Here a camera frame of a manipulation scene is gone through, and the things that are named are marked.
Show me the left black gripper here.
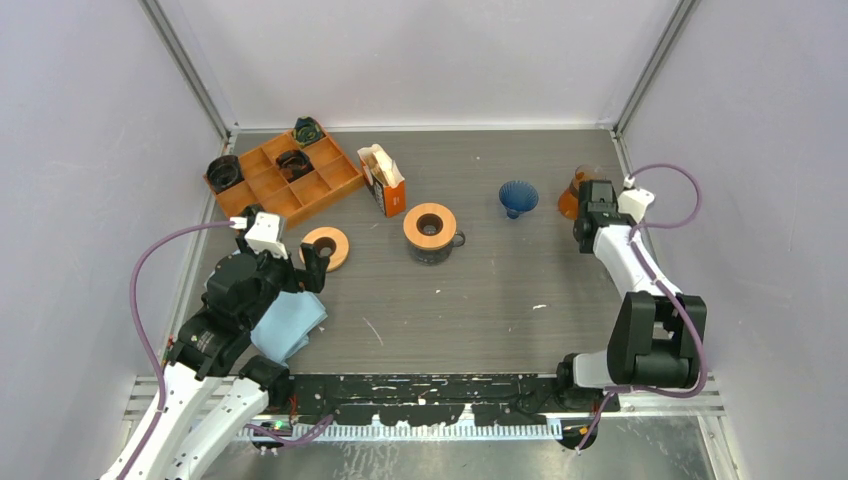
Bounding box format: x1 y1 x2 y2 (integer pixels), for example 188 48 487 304
240 231 329 327

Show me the clear glass mug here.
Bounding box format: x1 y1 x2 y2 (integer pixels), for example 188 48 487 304
407 230 466 265

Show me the orange coffee filter box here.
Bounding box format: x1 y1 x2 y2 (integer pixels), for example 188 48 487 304
357 144 406 218

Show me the wooden dripper ring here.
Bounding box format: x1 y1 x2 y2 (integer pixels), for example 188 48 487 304
299 226 350 274
402 202 458 252

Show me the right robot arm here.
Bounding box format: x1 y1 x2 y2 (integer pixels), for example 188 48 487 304
554 180 707 411

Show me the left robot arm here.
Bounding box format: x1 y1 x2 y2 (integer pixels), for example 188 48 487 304
103 243 330 479

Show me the blue glass dripper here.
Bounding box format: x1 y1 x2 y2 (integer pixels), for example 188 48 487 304
498 180 539 219

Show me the amber glass carafe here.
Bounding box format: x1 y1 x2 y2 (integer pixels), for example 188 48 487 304
558 164 605 220

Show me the light blue cloth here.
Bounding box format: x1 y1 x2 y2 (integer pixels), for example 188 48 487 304
251 292 327 366

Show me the orange wooden compartment tray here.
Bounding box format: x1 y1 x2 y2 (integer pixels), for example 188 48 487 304
203 129 365 229

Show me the black cup in tray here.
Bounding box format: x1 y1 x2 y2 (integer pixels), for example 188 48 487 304
275 149 314 183

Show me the black cup beside tray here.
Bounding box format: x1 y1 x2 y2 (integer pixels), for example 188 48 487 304
206 154 244 194

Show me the dark patterned cup in tray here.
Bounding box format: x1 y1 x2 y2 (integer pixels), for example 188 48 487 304
292 116 325 148

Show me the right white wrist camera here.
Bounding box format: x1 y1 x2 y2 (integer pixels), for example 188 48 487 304
617 176 656 223

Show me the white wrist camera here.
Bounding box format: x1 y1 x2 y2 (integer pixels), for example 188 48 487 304
617 176 656 223
229 211 289 260

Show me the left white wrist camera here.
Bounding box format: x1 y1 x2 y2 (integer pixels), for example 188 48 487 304
229 211 289 260

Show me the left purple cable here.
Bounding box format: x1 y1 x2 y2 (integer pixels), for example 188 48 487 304
112 221 248 480

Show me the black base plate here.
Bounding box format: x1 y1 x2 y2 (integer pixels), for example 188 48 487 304
246 373 620 450

